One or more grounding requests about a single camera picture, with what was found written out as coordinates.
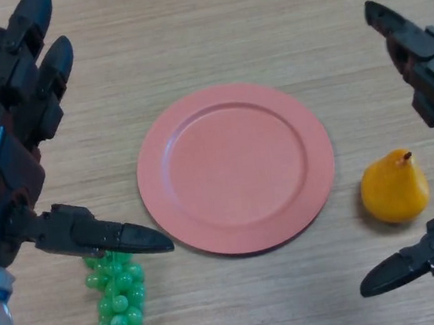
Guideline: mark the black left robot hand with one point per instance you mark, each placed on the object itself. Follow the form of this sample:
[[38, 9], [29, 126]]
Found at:
[[0, 169]]

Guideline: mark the yellow pear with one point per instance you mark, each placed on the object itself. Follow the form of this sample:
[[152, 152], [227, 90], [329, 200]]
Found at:
[[395, 192]]

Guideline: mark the pink round plate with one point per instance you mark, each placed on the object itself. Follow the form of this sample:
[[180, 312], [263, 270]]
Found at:
[[237, 168]]

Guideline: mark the green grape bunch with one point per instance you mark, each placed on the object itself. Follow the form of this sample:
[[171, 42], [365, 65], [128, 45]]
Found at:
[[119, 301]]

